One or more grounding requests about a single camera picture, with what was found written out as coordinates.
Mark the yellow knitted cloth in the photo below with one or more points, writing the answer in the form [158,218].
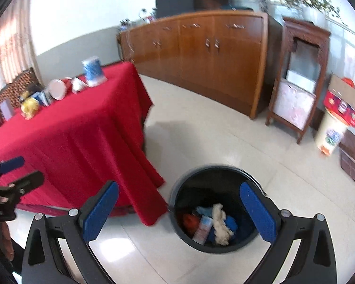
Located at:
[29,108]

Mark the dark wooden side stand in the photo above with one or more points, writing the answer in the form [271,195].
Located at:
[302,68]

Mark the brown floor tile sample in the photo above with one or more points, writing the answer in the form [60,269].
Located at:
[347,165]

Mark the wooden sideboard cabinet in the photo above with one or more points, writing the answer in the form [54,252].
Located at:
[230,56]

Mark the green potted plant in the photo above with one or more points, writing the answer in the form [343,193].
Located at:
[324,6]

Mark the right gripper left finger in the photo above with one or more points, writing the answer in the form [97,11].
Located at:
[43,260]

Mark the red cardboard gift box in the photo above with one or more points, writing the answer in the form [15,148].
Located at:
[340,99]

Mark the beige patterned curtain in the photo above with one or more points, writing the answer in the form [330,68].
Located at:
[17,52]

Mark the wooden lattice bench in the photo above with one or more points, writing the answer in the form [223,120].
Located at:
[13,91]

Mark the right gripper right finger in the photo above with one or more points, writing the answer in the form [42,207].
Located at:
[314,261]

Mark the red tablecloth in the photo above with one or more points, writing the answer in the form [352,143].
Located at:
[85,140]

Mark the black trash bin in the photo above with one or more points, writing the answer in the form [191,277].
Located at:
[195,195]

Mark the cream floral pedal bin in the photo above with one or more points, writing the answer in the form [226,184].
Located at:
[330,132]

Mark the red paper cup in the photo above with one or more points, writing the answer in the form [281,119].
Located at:
[59,88]

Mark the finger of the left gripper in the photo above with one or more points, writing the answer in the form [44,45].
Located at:
[10,165]
[24,185]

